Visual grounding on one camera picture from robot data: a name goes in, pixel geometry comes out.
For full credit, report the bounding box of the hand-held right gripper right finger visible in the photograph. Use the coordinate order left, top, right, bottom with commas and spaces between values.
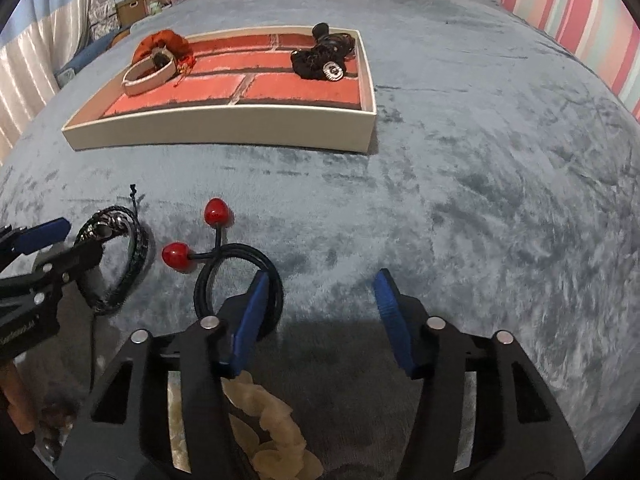
372, 268, 586, 480

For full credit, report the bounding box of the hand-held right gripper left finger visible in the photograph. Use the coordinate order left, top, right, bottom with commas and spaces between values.
54, 270, 271, 480

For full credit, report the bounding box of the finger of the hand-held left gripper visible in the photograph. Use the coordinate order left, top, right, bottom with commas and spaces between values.
0, 217, 72, 257
32, 237, 108, 283

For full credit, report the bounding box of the black braided cord bracelet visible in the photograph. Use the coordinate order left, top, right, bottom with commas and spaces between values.
74, 184, 151, 391

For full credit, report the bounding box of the cream scrunchie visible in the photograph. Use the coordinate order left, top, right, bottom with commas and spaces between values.
167, 370, 326, 480

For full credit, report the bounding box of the wooden bead bracelet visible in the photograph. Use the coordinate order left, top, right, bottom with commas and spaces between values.
30, 395, 81, 466

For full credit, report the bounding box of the red bead hair tie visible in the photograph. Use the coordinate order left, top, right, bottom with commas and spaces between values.
161, 197, 285, 341

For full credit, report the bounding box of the beige strap wristwatch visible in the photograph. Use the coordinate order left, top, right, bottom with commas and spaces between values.
122, 47, 181, 97

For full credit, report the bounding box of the brick-print jewelry tray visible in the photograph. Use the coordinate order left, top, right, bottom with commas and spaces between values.
61, 25, 378, 156

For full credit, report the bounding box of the red cord charm bracelet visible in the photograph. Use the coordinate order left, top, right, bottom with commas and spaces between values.
172, 55, 199, 89

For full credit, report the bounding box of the orange scrunchie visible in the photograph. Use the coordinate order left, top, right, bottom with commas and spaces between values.
132, 30, 193, 68

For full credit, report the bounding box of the black scrunchie with ornament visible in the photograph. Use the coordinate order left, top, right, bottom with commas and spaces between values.
291, 42, 351, 82

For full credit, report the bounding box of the black hair claw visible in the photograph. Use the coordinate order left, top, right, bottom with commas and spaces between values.
311, 22, 358, 56

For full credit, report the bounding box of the person's left hand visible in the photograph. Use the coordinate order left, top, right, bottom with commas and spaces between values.
0, 360, 37, 436

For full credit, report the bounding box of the grey plush blanket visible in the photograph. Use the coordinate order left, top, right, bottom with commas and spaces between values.
0, 0, 640, 480

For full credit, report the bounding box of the blue and white curtain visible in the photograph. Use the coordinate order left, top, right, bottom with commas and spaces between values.
0, 0, 126, 161

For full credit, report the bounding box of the blue cushioned stool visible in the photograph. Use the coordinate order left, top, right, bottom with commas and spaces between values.
55, 29, 132, 82

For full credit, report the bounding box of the cardboard box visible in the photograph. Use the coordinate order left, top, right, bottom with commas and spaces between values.
116, 0, 151, 27

